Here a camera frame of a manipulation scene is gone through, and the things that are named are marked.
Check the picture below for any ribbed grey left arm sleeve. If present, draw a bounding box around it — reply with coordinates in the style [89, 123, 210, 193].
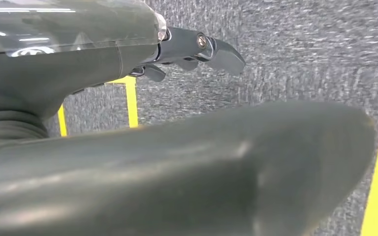
[0, 110, 49, 159]

